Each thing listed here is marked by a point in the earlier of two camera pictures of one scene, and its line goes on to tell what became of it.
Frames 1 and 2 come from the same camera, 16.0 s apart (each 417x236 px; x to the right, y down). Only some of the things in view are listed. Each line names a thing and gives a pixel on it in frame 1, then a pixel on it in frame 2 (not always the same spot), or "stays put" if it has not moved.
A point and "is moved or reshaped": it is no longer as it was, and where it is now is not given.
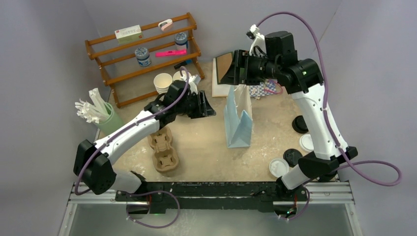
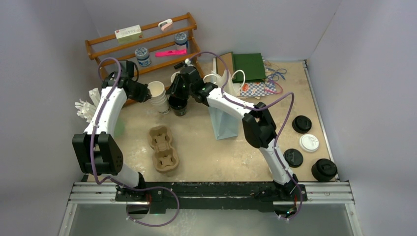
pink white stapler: x=165 y=25 stays put
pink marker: x=160 y=54 stays put
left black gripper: x=205 y=110 -> x=144 y=91
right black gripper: x=234 y=76 -> x=174 y=91
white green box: x=129 y=35 stays put
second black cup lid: x=298 y=125 stays put
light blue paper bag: x=238 y=117 is moved or reshaped
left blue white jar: x=142 y=55 stays put
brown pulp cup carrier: x=165 y=158 stays put
